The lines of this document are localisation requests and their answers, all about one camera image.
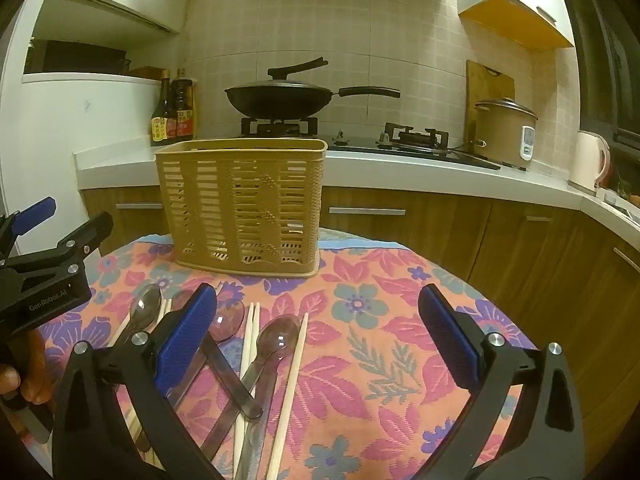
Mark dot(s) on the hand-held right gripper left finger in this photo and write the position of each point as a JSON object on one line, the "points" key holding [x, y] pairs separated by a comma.
{"points": [[185, 335]]}

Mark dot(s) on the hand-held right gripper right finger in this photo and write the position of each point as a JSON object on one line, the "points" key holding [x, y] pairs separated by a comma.
{"points": [[445, 340]]}

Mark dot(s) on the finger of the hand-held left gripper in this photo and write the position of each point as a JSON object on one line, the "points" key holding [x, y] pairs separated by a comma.
{"points": [[85, 237], [35, 212]]}

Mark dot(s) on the tan plastic utensil basket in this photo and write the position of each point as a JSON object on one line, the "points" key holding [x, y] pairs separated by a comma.
{"points": [[240, 200]]}

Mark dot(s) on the person's left hand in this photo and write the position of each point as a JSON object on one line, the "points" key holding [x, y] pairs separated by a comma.
{"points": [[35, 365]]}

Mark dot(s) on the floral tablecloth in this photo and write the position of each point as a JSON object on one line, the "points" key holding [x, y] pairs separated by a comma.
{"points": [[380, 360]]}

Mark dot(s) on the white refrigerator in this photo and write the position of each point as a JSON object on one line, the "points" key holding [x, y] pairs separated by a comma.
{"points": [[65, 125]]}

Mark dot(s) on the slim dark sauce bottle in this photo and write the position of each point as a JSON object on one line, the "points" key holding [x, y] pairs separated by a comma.
{"points": [[161, 125]]}

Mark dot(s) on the large dark sauce bottle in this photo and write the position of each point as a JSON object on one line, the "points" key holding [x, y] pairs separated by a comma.
{"points": [[184, 120]]}

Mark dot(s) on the dark tray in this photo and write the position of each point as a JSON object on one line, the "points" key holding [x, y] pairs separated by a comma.
{"points": [[80, 57]]}

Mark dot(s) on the brown box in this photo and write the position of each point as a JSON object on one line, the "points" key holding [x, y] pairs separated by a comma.
{"points": [[150, 72]]}

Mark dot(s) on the black burner grate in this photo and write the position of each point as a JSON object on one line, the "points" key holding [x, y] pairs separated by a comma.
{"points": [[415, 136], [260, 125]]}

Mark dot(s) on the black gas stove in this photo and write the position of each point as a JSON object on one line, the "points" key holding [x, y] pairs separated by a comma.
{"points": [[360, 146]]}

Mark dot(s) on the beige rice cooker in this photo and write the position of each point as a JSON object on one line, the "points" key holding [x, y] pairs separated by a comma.
{"points": [[500, 135]]}

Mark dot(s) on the pale electric kettle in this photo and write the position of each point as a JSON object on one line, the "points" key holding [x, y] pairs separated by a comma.
{"points": [[587, 160]]}

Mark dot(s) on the black wok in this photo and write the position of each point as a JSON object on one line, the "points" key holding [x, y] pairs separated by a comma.
{"points": [[277, 102]]}

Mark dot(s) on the wooden cutting board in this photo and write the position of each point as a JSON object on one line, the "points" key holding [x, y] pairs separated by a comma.
{"points": [[487, 87]]}

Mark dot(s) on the black wok lid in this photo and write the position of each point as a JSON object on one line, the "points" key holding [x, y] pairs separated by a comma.
{"points": [[295, 71]]}

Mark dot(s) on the dark window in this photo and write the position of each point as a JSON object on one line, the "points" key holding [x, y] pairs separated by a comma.
{"points": [[600, 60]]}

